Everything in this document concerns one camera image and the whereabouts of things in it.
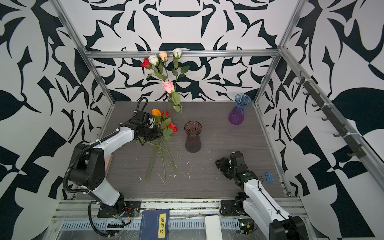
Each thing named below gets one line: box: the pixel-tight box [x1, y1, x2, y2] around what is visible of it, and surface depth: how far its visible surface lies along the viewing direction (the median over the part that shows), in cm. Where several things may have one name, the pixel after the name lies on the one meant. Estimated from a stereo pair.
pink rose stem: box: [162, 80, 194, 134], surface depth 76 cm
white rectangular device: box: [204, 215, 223, 240], surface depth 67 cm
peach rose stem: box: [159, 51, 169, 82], surface depth 87 cm
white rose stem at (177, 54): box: [171, 48, 190, 92], surface depth 93 cm
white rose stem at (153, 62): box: [148, 54, 169, 83], surface depth 87 cm
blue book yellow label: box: [138, 209, 170, 240], surface depth 70 cm
